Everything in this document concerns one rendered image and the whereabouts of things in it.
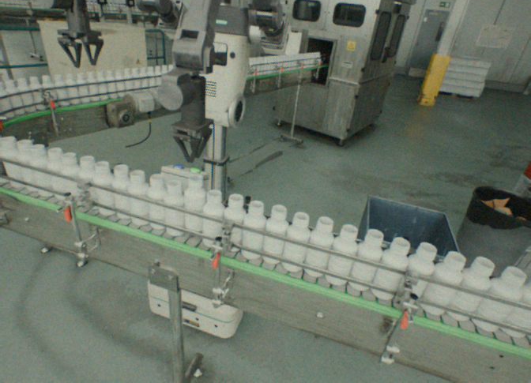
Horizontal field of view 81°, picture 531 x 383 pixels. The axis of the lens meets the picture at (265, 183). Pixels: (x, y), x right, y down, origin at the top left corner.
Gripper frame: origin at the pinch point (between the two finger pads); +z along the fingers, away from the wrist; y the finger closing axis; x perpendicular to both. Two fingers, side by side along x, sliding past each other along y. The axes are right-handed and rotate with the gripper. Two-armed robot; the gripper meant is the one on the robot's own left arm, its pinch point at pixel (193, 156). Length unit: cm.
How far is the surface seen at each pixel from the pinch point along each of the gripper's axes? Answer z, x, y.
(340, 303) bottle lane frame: 29, -44, -4
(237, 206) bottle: 10.8, -13.0, -0.5
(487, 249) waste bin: 88, -143, 139
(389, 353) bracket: 34, -57, -10
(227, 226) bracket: 14.4, -12.2, -5.0
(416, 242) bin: 47, -75, 61
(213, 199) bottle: 10.0, -6.6, -1.4
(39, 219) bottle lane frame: 34, 54, -4
